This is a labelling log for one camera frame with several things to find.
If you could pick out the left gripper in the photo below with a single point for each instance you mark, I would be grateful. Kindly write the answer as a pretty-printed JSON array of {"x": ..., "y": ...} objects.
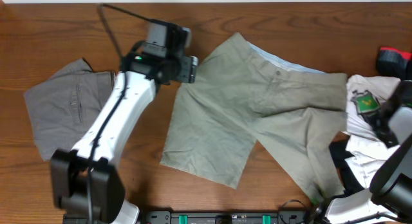
[{"x": 188, "y": 72}]

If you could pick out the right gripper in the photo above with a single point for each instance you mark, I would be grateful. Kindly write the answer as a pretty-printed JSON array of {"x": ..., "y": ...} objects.
[{"x": 395, "y": 138}]

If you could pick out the black garment with red band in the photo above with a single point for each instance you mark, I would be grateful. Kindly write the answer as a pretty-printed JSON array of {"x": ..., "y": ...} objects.
[{"x": 390, "y": 63}]

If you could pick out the white shirt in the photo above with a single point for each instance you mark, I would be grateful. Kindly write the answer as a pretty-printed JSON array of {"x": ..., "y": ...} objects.
[{"x": 365, "y": 95}]

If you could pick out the khaki shorts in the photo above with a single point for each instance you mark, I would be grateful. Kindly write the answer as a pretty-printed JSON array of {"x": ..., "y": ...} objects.
[{"x": 243, "y": 95}]

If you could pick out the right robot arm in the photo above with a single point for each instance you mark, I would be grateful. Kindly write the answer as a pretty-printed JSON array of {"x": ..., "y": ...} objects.
[{"x": 389, "y": 194}]

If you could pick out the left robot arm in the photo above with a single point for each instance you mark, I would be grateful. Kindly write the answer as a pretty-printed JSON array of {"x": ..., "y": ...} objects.
[{"x": 85, "y": 180}]

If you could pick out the folded grey shorts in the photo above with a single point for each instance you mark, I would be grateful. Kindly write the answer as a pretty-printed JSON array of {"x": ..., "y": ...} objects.
[{"x": 63, "y": 107}]

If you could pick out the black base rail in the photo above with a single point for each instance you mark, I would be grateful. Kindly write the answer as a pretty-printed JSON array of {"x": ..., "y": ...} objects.
[{"x": 166, "y": 217}]

